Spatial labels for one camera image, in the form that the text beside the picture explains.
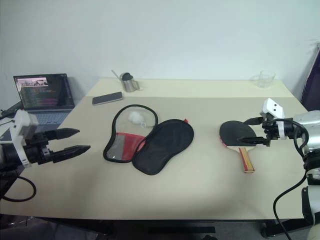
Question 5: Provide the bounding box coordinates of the clear glass cup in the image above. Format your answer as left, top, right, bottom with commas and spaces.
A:
249, 70, 277, 89

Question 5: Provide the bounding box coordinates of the white fluffy pompom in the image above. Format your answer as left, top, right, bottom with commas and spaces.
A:
128, 111, 148, 129

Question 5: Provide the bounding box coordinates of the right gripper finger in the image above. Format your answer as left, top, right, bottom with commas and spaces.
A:
243, 115, 265, 126
237, 135, 270, 146

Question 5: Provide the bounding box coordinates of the black table frame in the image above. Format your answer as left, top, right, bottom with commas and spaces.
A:
0, 213, 320, 240

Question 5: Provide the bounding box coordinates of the open grey laptop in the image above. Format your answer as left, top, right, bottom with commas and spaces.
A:
12, 72, 76, 131

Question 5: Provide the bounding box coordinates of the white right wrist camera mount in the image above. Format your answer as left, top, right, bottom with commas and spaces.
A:
259, 97, 287, 141

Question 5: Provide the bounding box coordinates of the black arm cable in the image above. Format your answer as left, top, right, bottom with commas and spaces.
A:
0, 174, 37, 202
272, 118, 311, 240

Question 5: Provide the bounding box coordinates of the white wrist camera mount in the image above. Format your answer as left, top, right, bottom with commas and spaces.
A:
259, 97, 287, 141
9, 109, 40, 169

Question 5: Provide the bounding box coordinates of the black table tennis paddle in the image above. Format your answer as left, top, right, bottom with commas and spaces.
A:
219, 120, 259, 174

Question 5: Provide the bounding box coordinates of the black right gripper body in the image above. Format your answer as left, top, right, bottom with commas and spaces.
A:
260, 113, 281, 147

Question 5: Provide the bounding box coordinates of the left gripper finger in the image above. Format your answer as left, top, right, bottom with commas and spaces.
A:
47, 127, 81, 142
50, 144, 92, 164

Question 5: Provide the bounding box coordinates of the black red paddle case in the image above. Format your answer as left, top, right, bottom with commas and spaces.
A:
102, 104, 196, 177

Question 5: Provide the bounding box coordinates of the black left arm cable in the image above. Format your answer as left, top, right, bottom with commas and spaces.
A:
0, 174, 37, 202

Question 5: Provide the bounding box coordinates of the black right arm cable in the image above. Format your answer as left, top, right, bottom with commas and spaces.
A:
272, 118, 311, 240

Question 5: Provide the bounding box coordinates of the black smartphone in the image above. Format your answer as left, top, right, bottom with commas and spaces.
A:
91, 91, 124, 107

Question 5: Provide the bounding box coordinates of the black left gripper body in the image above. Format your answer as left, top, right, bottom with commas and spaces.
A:
23, 131, 55, 166

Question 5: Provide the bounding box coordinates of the stainless steel pitcher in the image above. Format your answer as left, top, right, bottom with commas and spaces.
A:
110, 69, 141, 93

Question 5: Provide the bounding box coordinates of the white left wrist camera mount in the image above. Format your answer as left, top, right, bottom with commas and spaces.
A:
9, 109, 40, 169

